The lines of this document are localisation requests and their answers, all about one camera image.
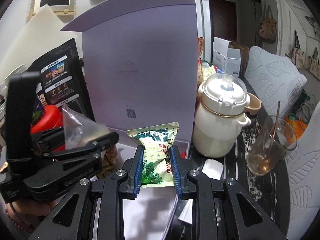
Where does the brown green snack packet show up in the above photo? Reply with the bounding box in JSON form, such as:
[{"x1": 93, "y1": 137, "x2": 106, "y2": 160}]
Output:
[{"x1": 97, "y1": 145, "x2": 118, "y2": 179}]

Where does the black printed food pouch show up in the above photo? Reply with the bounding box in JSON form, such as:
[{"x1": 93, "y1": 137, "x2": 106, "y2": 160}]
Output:
[{"x1": 27, "y1": 38, "x2": 95, "y2": 121}]

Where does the near grey leaf chair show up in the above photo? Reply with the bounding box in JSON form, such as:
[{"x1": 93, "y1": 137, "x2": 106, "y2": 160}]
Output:
[{"x1": 285, "y1": 105, "x2": 320, "y2": 239}]

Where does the far grey leaf chair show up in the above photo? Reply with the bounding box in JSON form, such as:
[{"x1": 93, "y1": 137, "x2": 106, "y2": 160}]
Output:
[{"x1": 245, "y1": 46, "x2": 307, "y2": 118}]

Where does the brown entrance door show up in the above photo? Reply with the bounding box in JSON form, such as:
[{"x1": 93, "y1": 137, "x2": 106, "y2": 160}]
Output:
[{"x1": 208, "y1": 0, "x2": 238, "y2": 41}]

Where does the lavender open gift box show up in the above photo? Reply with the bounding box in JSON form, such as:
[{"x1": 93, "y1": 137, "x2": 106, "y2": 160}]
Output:
[{"x1": 60, "y1": 0, "x2": 198, "y2": 240}]

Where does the white ceramic lidded pot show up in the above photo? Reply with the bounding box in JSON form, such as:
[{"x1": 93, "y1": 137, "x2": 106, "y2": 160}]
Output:
[{"x1": 192, "y1": 73, "x2": 251, "y2": 158}]

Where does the wall intercom panel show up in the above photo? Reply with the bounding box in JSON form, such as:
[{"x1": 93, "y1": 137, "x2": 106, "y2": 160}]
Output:
[{"x1": 28, "y1": 0, "x2": 76, "y2": 20}]

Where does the white foam sheet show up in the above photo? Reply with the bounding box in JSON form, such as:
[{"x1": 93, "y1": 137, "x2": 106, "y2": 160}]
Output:
[{"x1": 1, "y1": 5, "x2": 83, "y2": 82}]

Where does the white rolled towel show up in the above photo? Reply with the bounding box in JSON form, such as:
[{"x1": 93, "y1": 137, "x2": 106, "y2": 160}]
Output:
[{"x1": 202, "y1": 159, "x2": 224, "y2": 180}]

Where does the left hand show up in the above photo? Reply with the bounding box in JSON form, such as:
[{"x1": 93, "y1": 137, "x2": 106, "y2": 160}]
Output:
[{"x1": 5, "y1": 200, "x2": 57, "y2": 233}]

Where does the hanging brown tote bag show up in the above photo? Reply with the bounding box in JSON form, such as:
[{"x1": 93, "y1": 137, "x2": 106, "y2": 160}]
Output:
[{"x1": 258, "y1": 3, "x2": 277, "y2": 43}]

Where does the red plastic container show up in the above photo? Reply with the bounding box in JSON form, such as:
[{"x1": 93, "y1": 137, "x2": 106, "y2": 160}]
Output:
[{"x1": 30, "y1": 105, "x2": 63, "y2": 134}]

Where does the white refrigerator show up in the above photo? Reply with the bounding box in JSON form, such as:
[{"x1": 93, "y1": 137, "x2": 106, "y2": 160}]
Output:
[{"x1": 195, "y1": 0, "x2": 213, "y2": 63}]

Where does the grey leaf chair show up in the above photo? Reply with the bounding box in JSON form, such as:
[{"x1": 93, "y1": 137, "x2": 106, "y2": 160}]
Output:
[
  {"x1": 245, "y1": 46, "x2": 307, "y2": 118},
  {"x1": 285, "y1": 105, "x2": 320, "y2": 239}
]

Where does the green white snack packet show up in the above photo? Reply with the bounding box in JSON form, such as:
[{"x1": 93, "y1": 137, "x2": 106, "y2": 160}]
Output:
[{"x1": 127, "y1": 121, "x2": 179, "y2": 187}]

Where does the glass cup with spoon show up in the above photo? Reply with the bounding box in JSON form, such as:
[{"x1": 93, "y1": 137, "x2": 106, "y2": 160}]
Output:
[{"x1": 246, "y1": 102, "x2": 298, "y2": 176}]

